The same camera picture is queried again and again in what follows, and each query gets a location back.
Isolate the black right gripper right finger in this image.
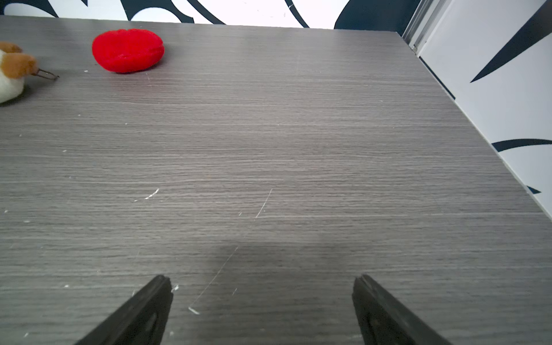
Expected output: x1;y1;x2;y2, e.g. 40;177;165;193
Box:
352;275;450;345

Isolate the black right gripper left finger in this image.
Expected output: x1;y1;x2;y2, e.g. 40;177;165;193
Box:
76;275;173;345

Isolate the red plush heart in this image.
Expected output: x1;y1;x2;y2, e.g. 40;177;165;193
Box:
91;29;165;73

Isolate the brown white plush toy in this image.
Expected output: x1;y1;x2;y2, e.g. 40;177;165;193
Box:
1;42;59;104

